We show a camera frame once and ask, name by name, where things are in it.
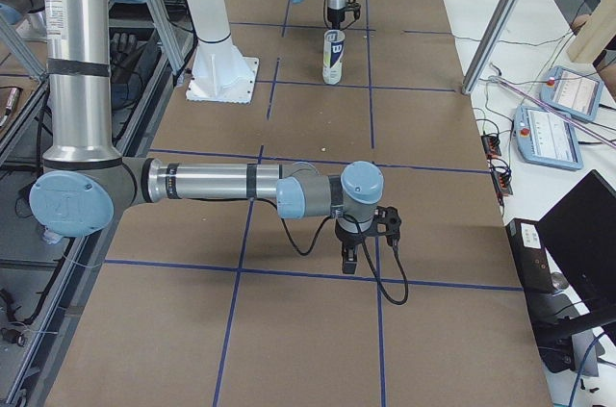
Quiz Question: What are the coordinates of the black orange adapter box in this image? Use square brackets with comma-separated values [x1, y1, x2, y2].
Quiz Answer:
[481, 134, 501, 158]

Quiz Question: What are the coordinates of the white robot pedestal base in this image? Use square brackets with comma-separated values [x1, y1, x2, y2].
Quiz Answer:
[187, 0, 259, 104]

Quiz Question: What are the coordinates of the wooden beam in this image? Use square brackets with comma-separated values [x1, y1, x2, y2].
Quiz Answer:
[567, 0, 615, 64]

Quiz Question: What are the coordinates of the teach pendant tablet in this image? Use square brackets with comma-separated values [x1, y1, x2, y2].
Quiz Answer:
[514, 105, 583, 171]
[540, 65, 604, 122]

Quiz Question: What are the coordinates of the white tennis ball can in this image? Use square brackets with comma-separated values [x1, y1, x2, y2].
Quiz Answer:
[322, 30, 346, 85]

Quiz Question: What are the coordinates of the blue tape strip lengthwise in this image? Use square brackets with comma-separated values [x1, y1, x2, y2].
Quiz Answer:
[364, 0, 387, 406]

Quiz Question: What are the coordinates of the aluminium frame post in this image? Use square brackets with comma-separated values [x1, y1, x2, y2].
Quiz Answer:
[461, 0, 518, 94]

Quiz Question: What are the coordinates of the upper teach pendant tablet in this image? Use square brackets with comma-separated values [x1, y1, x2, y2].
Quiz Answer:
[540, 65, 604, 122]

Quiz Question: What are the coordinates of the blue cable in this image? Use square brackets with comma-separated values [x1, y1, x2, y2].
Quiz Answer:
[567, 329, 608, 407]

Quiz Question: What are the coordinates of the black laptop computer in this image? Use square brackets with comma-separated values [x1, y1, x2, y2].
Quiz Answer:
[506, 169, 615, 372]

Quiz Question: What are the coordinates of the blue tape strip crosswise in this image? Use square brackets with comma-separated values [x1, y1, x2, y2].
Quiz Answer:
[103, 259, 523, 293]

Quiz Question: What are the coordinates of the lower teach pendant tablet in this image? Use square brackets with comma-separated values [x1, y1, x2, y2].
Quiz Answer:
[514, 105, 583, 171]

